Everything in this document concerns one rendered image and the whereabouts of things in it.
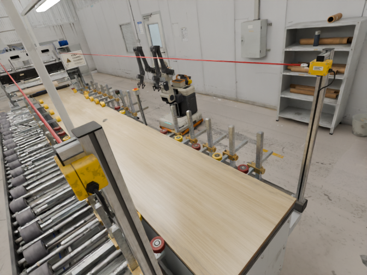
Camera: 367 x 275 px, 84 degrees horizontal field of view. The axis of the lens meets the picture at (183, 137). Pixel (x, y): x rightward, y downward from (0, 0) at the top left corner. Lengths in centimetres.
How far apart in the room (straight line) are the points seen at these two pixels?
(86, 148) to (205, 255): 94
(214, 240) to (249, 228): 20
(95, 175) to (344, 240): 235
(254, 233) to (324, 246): 124
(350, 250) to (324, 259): 25
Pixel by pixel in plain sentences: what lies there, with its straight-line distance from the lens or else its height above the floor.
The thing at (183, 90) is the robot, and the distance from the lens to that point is 371.
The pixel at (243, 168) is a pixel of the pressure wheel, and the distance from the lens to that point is 159.
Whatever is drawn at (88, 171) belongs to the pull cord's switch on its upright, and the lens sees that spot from 35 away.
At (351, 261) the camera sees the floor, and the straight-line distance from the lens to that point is 241.
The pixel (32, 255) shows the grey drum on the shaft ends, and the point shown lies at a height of 84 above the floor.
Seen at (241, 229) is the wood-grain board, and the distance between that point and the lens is 125.
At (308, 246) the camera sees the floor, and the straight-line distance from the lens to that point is 236.
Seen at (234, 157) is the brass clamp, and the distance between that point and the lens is 180.
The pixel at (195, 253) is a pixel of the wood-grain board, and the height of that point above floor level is 90.
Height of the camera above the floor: 194
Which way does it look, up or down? 31 degrees down
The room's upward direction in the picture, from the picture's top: 10 degrees counter-clockwise
